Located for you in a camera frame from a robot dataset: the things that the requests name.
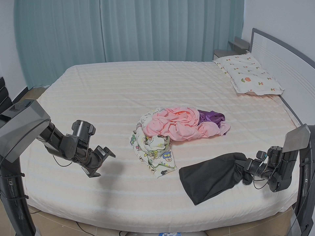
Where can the grey bedside table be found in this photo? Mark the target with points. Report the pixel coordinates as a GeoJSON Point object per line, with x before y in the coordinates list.
{"type": "Point", "coordinates": [222, 53]}

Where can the black garment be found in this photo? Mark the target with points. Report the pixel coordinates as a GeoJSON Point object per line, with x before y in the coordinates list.
{"type": "Point", "coordinates": [209, 176]}

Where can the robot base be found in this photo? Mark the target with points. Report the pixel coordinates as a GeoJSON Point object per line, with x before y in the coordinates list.
{"type": "Point", "coordinates": [169, 234]}

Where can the bed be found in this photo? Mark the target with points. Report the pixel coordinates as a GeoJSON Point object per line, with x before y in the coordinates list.
{"type": "Point", "coordinates": [123, 95]}

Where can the white printed pillow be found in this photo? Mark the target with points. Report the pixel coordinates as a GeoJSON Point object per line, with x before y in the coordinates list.
{"type": "Point", "coordinates": [248, 75]}

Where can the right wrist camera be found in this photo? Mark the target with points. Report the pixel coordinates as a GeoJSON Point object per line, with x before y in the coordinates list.
{"type": "Point", "coordinates": [260, 155]}

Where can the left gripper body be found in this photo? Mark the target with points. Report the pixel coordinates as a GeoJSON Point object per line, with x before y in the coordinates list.
{"type": "Point", "coordinates": [94, 160]}

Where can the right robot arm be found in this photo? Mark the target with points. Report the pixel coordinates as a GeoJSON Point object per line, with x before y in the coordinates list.
{"type": "Point", "coordinates": [285, 171]}

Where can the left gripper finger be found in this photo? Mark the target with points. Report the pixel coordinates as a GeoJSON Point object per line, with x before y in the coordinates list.
{"type": "Point", "coordinates": [94, 174]}
{"type": "Point", "coordinates": [110, 152]}

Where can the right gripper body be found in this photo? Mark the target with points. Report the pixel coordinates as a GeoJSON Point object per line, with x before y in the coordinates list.
{"type": "Point", "coordinates": [251, 167]}

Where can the pink garment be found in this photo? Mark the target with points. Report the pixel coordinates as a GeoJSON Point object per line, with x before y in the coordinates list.
{"type": "Point", "coordinates": [172, 126]}

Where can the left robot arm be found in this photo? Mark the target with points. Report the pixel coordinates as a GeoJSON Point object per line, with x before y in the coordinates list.
{"type": "Point", "coordinates": [22, 129]}

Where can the purple garment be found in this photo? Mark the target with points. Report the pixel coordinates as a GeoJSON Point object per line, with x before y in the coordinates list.
{"type": "Point", "coordinates": [209, 118]}

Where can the white printed garment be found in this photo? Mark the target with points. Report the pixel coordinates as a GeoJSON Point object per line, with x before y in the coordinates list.
{"type": "Point", "coordinates": [157, 156]}

